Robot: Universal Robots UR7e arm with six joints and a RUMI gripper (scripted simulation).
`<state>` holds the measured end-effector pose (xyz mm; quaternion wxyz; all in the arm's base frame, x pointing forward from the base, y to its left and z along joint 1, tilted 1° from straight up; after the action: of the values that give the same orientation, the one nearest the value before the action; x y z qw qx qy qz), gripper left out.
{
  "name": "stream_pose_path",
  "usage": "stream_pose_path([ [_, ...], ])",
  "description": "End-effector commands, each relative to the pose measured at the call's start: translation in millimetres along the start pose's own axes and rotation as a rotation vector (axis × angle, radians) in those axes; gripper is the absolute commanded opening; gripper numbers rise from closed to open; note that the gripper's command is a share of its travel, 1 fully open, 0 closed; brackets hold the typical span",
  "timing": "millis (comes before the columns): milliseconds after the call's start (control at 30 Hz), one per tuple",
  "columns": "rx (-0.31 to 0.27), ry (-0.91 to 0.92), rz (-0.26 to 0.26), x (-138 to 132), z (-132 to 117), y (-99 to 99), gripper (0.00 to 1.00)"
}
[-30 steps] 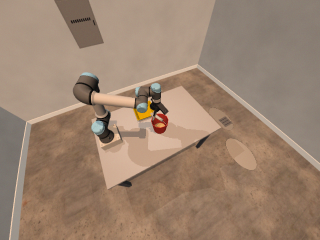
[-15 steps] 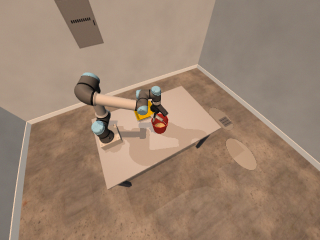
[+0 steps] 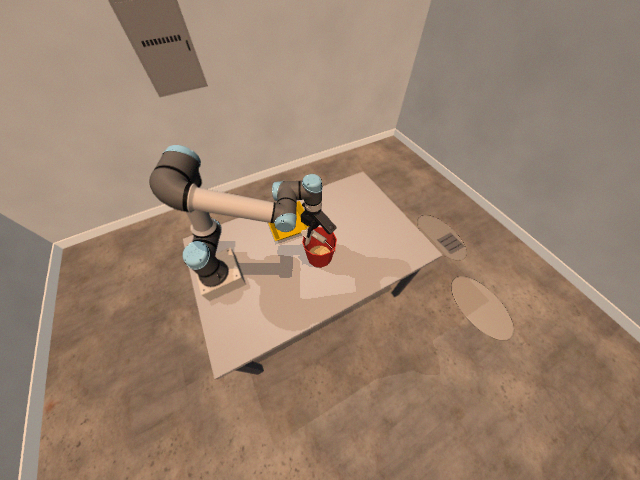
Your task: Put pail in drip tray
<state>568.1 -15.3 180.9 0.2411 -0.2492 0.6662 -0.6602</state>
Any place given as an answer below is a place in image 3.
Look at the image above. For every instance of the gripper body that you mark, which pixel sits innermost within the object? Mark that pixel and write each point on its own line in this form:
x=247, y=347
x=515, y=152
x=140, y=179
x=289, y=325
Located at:
x=307, y=219

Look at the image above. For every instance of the red pail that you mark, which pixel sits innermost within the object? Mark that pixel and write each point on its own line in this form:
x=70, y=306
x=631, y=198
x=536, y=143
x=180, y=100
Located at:
x=320, y=249

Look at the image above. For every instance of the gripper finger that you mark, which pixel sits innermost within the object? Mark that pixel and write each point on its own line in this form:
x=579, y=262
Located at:
x=307, y=234

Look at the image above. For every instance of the yellow rectangular tray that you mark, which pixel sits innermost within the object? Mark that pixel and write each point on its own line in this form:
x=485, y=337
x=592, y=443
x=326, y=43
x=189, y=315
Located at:
x=277, y=234

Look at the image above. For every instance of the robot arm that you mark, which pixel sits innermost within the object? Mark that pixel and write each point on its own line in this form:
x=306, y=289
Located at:
x=170, y=182

